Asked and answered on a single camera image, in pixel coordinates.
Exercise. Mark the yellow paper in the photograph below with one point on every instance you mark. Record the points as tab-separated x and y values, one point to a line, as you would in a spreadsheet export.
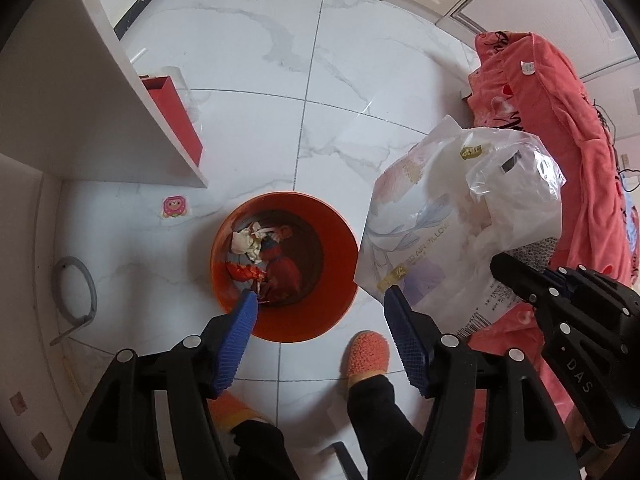
245	242

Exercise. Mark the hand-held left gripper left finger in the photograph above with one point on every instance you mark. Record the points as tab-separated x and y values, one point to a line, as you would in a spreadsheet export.
235	340

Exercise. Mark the printed clear plastic bag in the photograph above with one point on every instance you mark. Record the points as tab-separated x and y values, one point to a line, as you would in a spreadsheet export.
425	220

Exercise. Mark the pink fleece blanket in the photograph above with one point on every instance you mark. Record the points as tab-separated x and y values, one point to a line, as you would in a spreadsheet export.
550	90

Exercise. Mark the orange waste bin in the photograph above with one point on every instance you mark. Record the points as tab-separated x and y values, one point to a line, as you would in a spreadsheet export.
332	220

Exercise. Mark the pink round sticker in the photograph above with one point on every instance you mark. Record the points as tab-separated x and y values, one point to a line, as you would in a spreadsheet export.
174	207

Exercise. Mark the red snack packet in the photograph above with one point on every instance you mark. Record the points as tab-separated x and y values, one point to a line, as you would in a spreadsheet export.
245	272

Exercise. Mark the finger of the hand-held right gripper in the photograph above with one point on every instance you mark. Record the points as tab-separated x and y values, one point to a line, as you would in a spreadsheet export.
600	287
525	280

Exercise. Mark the person's leg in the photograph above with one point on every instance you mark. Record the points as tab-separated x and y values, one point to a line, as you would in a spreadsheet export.
260	452
380	425

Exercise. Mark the person's right leg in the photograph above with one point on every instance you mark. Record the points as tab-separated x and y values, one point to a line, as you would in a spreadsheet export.
380	425

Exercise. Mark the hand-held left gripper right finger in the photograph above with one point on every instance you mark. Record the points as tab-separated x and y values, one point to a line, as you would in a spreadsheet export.
407	340

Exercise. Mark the person's left leg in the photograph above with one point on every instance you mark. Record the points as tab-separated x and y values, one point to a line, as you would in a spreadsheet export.
260	452

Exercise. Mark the orange slipper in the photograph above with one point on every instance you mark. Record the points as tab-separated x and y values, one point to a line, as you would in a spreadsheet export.
365	355
235	410

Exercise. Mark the brown wall socket cover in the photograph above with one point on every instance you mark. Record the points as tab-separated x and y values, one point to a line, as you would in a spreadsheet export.
17	401
41	445

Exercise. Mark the red wrapper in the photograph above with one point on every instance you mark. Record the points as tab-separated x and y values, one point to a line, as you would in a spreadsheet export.
285	272

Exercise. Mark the red paper bag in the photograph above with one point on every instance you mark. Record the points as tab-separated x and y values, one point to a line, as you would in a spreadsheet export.
175	115

